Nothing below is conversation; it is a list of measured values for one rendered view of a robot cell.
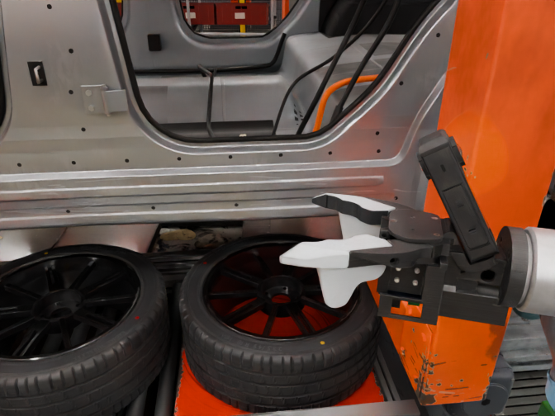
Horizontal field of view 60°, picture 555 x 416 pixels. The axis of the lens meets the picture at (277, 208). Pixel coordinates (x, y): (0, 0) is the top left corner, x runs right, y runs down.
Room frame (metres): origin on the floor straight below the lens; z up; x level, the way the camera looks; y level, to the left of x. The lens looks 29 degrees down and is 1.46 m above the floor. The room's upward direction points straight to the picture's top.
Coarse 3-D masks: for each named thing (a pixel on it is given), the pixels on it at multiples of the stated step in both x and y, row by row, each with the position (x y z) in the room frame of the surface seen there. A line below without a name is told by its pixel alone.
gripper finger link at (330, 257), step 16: (336, 240) 0.34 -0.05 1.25; (352, 240) 0.34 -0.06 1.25; (368, 240) 0.34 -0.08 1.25; (384, 240) 0.34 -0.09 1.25; (288, 256) 0.32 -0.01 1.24; (304, 256) 0.32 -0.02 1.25; (320, 256) 0.32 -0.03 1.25; (336, 256) 0.32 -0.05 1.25; (320, 272) 0.32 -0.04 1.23; (336, 272) 0.32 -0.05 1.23; (352, 272) 0.33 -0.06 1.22; (368, 272) 0.33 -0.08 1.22; (336, 288) 0.32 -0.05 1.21; (352, 288) 0.33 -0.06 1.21; (336, 304) 0.32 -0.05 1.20
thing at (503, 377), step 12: (504, 360) 1.02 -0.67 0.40; (504, 372) 0.97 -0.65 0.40; (492, 384) 0.94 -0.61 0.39; (504, 384) 0.96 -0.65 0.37; (492, 396) 0.94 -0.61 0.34; (504, 396) 0.94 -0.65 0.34; (432, 408) 1.05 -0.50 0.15; (444, 408) 0.99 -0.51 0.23; (456, 408) 0.95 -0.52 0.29; (468, 408) 0.93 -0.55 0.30; (480, 408) 0.94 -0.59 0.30; (492, 408) 0.94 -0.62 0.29; (504, 408) 0.96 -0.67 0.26
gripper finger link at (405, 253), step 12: (396, 240) 0.34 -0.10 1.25; (360, 252) 0.32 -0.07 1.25; (372, 252) 0.32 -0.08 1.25; (384, 252) 0.32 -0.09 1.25; (396, 252) 0.32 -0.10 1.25; (408, 252) 0.32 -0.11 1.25; (420, 252) 0.33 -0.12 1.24; (360, 264) 0.32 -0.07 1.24; (372, 264) 0.32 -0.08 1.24; (384, 264) 0.32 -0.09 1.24; (396, 264) 0.32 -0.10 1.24; (408, 264) 0.32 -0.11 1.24
